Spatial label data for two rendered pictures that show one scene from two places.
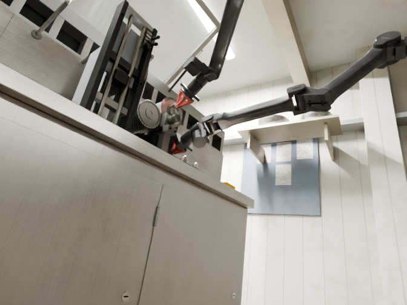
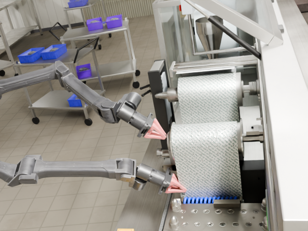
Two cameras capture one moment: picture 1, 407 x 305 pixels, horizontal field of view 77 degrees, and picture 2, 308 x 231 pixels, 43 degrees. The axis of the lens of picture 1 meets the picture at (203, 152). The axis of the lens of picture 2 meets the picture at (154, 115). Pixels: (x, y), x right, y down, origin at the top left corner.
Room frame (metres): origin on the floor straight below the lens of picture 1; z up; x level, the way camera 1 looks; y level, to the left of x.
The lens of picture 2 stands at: (2.23, -0.43, 2.00)
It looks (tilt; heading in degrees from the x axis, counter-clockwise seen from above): 26 degrees down; 155
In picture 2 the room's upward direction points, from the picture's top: 11 degrees counter-clockwise
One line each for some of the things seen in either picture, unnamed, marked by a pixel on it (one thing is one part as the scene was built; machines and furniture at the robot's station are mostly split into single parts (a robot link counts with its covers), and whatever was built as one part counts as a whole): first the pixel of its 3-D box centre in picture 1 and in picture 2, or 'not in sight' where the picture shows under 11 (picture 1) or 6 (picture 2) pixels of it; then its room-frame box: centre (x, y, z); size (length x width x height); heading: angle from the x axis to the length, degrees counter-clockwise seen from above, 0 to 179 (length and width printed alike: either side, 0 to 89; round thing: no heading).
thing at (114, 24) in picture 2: not in sight; (98, 54); (-2.98, 1.31, 0.50); 1.08 x 0.62 x 1.00; 56
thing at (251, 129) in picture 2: not in sight; (254, 129); (1.26, 0.40, 1.28); 0.06 x 0.05 x 0.02; 49
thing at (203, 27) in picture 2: not in sight; (209, 24); (0.59, 0.73, 1.50); 0.14 x 0.14 x 0.06
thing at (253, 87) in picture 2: not in sight; (250, 88); (1.07, 0.56, 1.33); 0.07 x 0.07 x 0.07; 49
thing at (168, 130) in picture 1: (165, 145); (173, 178); (1.01, 0.17, 1.05); 0.06 x 0.05 x 0.31; 49
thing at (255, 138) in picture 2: not in sight; (253, 137); (1.26, 0.40, 1.25); 0.07 x 0.04 x 0.04; 49
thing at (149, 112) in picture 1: (132, 119); not in sight; (1.06, 0.35, 1.17); 0.26 x 0.12 x 0.12; 49
